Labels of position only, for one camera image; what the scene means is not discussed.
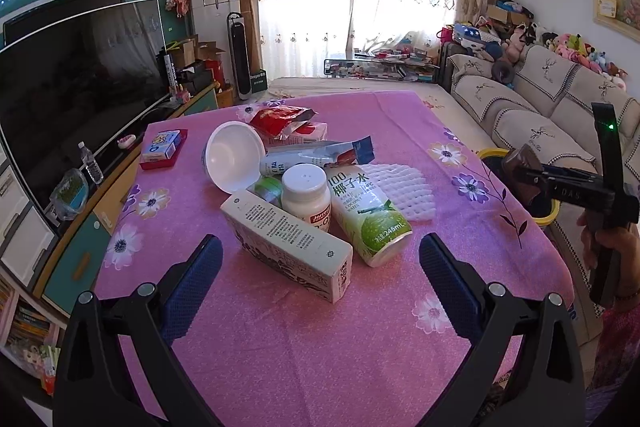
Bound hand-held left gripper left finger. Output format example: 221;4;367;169
52;234;226;427

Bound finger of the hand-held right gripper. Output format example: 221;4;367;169
501;144;553;208

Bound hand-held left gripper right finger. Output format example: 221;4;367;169
419;233;588;427

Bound yellow rimmed trash bin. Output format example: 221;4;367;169
477;148;562;228

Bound white foam fruit net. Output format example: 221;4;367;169
361;162;435;224

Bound long white sachet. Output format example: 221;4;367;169
259;136;375;178

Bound person's right hand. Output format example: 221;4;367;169
576;212;640;293

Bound beige sofa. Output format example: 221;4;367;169
440;42;640;228

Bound long white carton box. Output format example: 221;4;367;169
220;191;354;305

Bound patterned red rug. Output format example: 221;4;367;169
544;221;603;345

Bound grey neck pillow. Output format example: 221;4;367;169
491;58;517;86

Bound teal wooden television cabinet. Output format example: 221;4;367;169
0;82;236;408

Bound red tray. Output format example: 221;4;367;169
139;129;189;171

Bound white plastic bowl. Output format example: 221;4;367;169
202;121;267;195

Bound row of plush toys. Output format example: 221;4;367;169
470;19;630;92

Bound white pill bottle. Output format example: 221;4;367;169
281;163;333;234

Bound blue and white box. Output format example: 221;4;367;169
141;130;182;161

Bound pink floral tablecloth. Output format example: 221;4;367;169
92;89;576;427

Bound blue star-print bag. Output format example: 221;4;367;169
451;23;485;51

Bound clear plastic bag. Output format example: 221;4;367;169
49;168;90;222

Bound clear water bottle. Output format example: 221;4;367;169
77;142;104;185

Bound person's floral clothing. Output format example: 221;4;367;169
582;294;640;413

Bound glass coffee table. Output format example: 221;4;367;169
322;52;442;84

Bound red snack packet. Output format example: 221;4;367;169
248;105;319;142

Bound shelf of books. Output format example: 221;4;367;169
0;282;62;400

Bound black tower fan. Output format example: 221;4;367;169
226;12;252;101

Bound open cardboard boxes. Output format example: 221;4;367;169
170;34;227;108

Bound black television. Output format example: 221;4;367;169
0;0;171;228

